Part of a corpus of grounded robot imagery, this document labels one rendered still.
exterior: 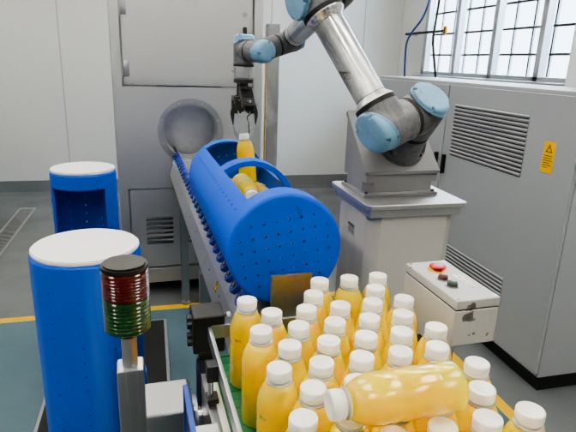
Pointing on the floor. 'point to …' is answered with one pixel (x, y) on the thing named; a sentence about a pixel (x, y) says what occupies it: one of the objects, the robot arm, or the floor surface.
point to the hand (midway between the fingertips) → (243, 135)
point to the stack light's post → (132, 397)
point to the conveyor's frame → (211, 413)
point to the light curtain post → (271, 103)
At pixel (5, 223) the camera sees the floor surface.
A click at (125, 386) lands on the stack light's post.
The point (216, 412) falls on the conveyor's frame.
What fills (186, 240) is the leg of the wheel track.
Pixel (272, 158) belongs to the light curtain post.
